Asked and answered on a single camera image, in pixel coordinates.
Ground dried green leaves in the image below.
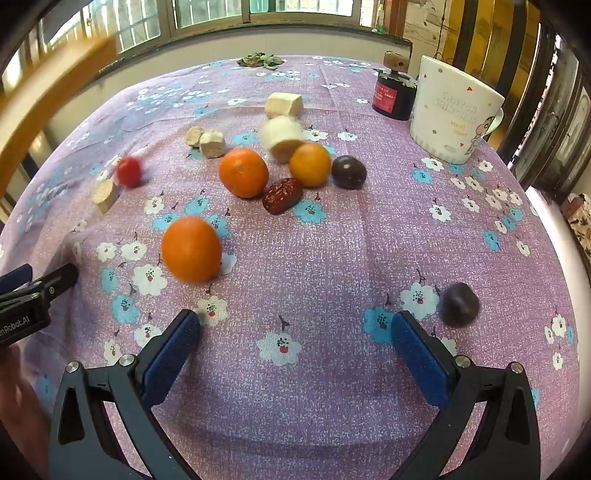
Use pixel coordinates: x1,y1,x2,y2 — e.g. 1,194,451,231
236,52,286,71

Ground pale angular yam block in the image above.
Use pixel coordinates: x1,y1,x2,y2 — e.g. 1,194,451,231
264,92,304,119

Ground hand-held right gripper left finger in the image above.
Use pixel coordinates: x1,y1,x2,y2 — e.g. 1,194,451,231
48,309,201,480

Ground hanging dark cord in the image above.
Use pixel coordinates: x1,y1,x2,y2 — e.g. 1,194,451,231
434,0,451,63

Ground dark purple plum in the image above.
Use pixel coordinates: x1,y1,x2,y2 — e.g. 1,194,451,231
438,282,481,328

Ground red cherry tomato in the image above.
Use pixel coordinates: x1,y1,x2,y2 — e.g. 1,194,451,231
115,156,145,188

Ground brown patterned box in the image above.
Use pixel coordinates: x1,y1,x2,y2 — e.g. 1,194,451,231
561,194,591,259

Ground purple floral tablecloth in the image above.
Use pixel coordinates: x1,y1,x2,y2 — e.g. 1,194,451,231
0,55,585,480

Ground white printed mug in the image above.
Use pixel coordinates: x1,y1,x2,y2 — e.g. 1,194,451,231
410,55,506,164

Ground red date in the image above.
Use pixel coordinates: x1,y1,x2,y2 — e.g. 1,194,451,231
262,178,304,215

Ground brown cork-like piece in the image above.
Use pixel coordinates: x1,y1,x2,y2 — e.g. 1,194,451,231
383,51,411,72

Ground yellow and black cabinet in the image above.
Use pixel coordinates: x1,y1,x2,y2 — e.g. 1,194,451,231
443,0,591,195

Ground dark jar with red label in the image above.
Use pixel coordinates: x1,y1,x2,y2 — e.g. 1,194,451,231
372,68,419,121

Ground dark passion fruit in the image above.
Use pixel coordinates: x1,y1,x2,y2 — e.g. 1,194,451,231
331,155,368,190

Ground small yellowish orange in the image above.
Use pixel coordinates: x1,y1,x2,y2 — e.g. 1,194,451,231
289,143,332,188

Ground barred window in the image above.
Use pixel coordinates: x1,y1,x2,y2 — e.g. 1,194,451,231
28,0,389,61

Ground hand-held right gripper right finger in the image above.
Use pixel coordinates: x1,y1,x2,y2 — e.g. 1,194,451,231
392,310,541,480

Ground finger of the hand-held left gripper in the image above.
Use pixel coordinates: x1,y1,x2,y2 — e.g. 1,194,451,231
28,263,79,302
0,264,33,291

